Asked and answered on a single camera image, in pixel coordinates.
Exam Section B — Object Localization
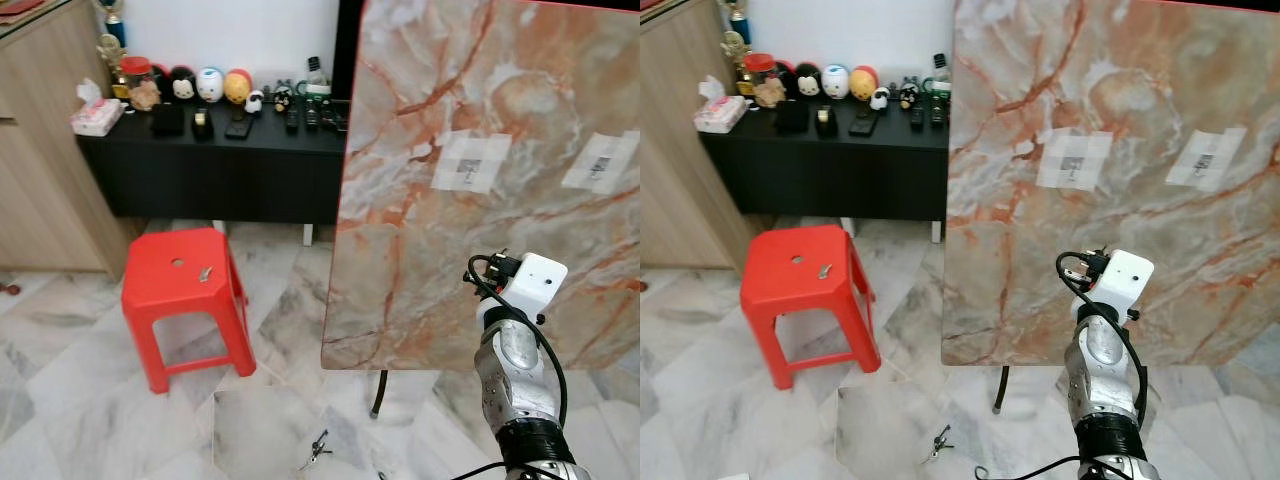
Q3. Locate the orange marble folding table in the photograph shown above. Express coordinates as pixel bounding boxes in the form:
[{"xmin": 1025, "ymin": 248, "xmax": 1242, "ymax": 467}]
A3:
[
  {"xmin": 319, "ymin": 0, "xmax": 641, "ymax": 374},
  {"xmin": 939, "ymin": 0, "xmax": 1280, "ymax": 369}
]

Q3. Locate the bunch of metal keys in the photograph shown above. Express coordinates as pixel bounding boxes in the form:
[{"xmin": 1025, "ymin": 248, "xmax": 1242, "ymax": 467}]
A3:
[
  {"xmin": 921, "ymin": 424, "xmax": 954, "ymax": 464},
  {"xmin": 297, "ymin": 429, "xmax": 334, "ymax": 472}
]

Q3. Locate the black television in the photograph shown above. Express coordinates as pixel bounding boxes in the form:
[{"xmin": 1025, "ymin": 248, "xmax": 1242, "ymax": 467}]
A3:
[{"xmin": 329, "ymin": 0, "xmax": 367, "ymax": 133}]

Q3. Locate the red plastic stool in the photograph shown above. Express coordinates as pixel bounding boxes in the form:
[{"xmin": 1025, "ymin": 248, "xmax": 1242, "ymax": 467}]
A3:
[
  {"xmin": 120, "ymin": 226, "xmax": 258, "ymax": 395},
  {"xmin": 739, "ymin": 224, "xmax": 883, "ymax": 392}
]

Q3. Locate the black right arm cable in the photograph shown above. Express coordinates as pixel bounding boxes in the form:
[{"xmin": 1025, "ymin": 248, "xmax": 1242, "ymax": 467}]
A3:
[
  {"xmin": 974, "ymin": 250, "xmax": 1151, "ymax": 480},
  {"xmin": 450, "ymin": 254, "xmax": 570, "ymax": 480}
]

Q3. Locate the gold and blue trophy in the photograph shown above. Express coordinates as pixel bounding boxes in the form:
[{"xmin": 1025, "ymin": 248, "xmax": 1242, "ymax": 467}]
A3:
[
  {"xmin": 96, "ymin": 0, "xmax": 132, "ymax": 100},
  {"xmin": 721, "ymin": 0, "xmax": 754, "ymax": 99}
]

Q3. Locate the pink tissue box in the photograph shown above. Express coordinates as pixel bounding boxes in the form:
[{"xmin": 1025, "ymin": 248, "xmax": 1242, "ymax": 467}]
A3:
[
  {"xmin": 692, "ymin": 75, "xmax": 749, "ymax": 135},
  {"xmin": 69, "ymin": 77, "xmax": 127, "ymax": 137}
]

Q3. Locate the white paper marker tag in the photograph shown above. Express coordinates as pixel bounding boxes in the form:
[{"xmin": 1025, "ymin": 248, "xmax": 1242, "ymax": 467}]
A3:
[
  {"xmin": 429, "ymin": 129, "xmax": 514, "ymax": 195},
  {"xmin": 1164, "ymin": 124, "xmax": 1249, "ymax": 194},
  {"xmin": 559, "ymin": 129, "xmax": 640, "ymax": 195},
  {"xmin": 1034, "ymin": 129, "xmax": 1114, "ymax": 192}
]

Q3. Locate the round black plush toy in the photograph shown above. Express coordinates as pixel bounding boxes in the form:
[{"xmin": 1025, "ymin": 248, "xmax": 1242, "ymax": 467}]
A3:
[
  {"xmin": 786, "ymin": 62, "xmax": 824, "ymax": 102},
  {"xmin": 164, "ymin": 65, "xmax": 199, "ymax": 104}
]

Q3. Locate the black low tv console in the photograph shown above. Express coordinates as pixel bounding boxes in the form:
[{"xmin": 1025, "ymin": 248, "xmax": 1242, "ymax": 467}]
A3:
[
  {"xmin": 698, "ymin": 97, "xmax": 952, "ymax": 244},
  {"xmin": 75, "ymin": 98, "xmax": 351, "ymax": 247}
]

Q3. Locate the red-lidded clear jar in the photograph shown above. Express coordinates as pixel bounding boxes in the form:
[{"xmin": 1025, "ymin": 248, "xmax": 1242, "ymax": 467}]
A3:
[
  {"xmin": 117, "ymin": 56, "xmax": 162, "ymax": 112},
  {"xmin": 741, "ymin": 52, "xmax": 787, "ymax": 110}
]

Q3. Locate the black wallet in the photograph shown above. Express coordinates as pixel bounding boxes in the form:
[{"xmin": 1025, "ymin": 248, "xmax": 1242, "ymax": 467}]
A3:
[
  {"xmin": 774, "ymin": 99, "xmax": 812, "ymax": 137},
  {"xmin": 149, "ymin": 102, "xmax": 187, "ymax": 139}
]

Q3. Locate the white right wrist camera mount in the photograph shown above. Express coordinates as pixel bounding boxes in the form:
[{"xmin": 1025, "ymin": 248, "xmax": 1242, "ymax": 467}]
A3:
[
  {"xmin": 1087, "ymin": 249, "xmax": 1156, "ymax": 317},
  {"xmin": 496, "ymin": 252, "xmax": 570, "ymax": 320}
]

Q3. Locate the round orange plush toy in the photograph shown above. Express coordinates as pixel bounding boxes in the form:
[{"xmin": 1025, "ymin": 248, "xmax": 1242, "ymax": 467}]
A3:
[
  {"xmin": 848, "ymin": 65, "xmax": 881, "ymax": 103},
  {"xmin": 222, "ymin": 68, "xmax": 254, "ymax": 107}
]

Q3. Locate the light wooden cabinet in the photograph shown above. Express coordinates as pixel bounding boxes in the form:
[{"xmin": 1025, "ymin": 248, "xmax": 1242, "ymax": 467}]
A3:
[
  {"xmin": 640, "ymin": 0, "xmax": 757, "ymax": 272},
  {"xmin": 0, "ymin": 0, "xmax": 137, "ymax": 277}
]

